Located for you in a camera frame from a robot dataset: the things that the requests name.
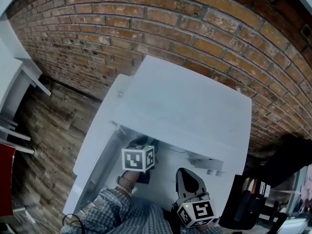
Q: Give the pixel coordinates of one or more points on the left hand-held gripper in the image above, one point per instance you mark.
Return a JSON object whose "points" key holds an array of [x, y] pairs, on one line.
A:
{"points": [[132, 160]]}

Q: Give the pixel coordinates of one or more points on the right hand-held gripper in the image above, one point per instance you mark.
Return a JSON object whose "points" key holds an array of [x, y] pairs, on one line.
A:
{"points": [[200, 211]]}

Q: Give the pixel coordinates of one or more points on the person's left forearm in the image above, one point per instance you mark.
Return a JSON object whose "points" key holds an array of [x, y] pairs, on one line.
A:
{"points": [[117, 208]]}

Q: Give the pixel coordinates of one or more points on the white table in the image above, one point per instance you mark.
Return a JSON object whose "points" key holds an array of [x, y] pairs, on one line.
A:
{"points": [[165, 185]]}

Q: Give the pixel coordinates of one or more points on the wristwatch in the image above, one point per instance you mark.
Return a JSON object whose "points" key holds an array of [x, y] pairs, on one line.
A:
{"points": [[119, 179]]}

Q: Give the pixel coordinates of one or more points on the person's black clothing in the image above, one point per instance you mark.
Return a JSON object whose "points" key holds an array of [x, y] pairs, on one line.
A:
{"points": [[170, 224]]}

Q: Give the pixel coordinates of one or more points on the white and orange book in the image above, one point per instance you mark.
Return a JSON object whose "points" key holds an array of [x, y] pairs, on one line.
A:
{"points": [[249, 186]]}

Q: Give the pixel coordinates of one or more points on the white microwave oven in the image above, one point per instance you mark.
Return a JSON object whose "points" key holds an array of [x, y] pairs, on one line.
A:
{"points": [[182, 106]]}

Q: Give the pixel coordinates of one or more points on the black box with white labels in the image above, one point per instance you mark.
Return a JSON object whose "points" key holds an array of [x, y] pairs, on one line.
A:
{"points": [[264, 188]]}

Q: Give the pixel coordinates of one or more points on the black office chair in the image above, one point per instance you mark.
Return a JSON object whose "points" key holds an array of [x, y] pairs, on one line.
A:
{"points": [[287, 160]]}

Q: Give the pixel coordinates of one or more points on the white power strip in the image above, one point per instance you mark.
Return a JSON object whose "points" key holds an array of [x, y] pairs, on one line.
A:
{"points": [[30, 219]]}

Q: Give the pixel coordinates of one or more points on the pile of pale cloths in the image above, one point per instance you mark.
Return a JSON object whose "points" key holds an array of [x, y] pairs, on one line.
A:
{"points": [[307, 191]]}

